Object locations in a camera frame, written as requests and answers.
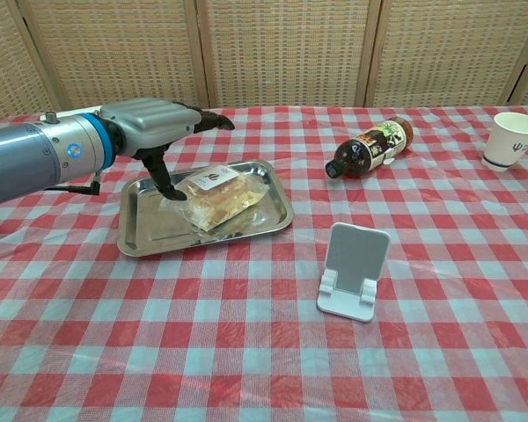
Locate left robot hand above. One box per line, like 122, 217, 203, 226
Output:
97, 98, 236, 203

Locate black cables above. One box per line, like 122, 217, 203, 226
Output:
46, 171, 102, 197

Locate snack bag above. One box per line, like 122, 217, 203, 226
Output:
158, 164, 279, 234

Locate woven bamboo folding screen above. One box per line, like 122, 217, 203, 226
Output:
0, 0, 528, 124

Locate white phone stand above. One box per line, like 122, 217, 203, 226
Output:
316, 222, 392, 324

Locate white paper cup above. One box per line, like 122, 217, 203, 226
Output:
480, 111, 528, 172

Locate dark tea bottle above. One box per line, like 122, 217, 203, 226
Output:
324, 116, 415, 179

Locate red checkered tablecloth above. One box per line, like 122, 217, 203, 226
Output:
0, 104, 528, 422

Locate metal tray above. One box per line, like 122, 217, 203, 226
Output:
116, 159, 296, 259

